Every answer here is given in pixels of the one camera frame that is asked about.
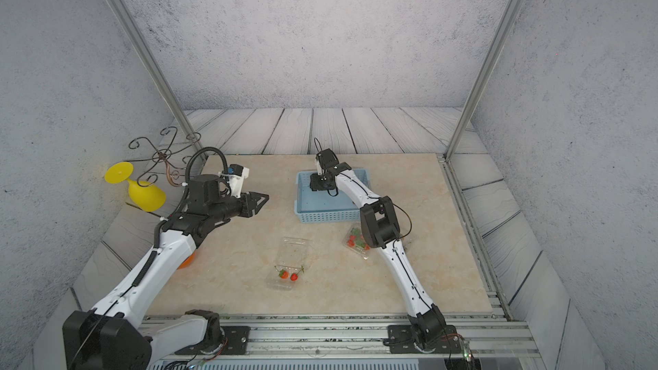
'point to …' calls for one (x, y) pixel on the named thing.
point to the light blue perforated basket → (318, 206)
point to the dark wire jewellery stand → (145, 178)
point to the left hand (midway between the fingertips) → (268, 196)
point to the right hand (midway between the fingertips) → (315, 183)
